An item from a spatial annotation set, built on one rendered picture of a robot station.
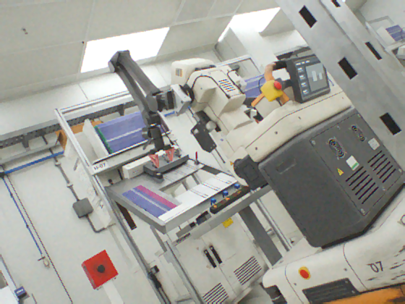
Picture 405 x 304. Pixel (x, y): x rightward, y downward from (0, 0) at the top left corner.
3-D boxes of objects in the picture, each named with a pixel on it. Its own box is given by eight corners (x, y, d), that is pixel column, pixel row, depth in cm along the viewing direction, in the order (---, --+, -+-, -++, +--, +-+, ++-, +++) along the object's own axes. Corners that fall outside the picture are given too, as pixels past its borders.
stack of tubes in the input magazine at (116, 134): (167, 132, 285) (150, 105, 290) (112, 153, 256) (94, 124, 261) (162, 139, 295) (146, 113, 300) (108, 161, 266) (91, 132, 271)
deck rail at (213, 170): (244, 185, 242) (244, 177, 239) (243, 187, 240) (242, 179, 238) (180, 158, 292) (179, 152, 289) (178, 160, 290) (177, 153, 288)
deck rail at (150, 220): (166, 233, 202) (165, 224, 200) (163, 234, 201) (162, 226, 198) (108, 192, 252) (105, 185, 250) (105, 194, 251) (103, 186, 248)
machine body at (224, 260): (277, 279, 251) (230, 205, 262) (206, 344, 211) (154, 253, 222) (233, 290, 303) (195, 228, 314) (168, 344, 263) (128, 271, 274)
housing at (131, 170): (181, 162, 288) (179, 146, 282) (131, 186, 260) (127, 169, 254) (176, 159, 294) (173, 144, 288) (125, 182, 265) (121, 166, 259)
